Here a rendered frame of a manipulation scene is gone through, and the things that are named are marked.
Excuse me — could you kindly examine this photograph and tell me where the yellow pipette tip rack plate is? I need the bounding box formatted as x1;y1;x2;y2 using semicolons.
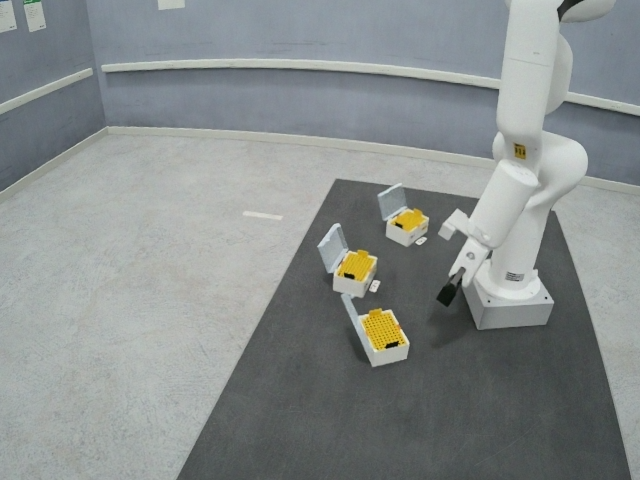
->
337;250;375;282
361;309;406;351
390;209;427;232

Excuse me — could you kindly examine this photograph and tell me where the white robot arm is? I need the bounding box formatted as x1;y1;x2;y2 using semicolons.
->
439;0;616;302

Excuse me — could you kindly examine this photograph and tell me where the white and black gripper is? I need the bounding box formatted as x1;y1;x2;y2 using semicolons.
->
436;230;498;306

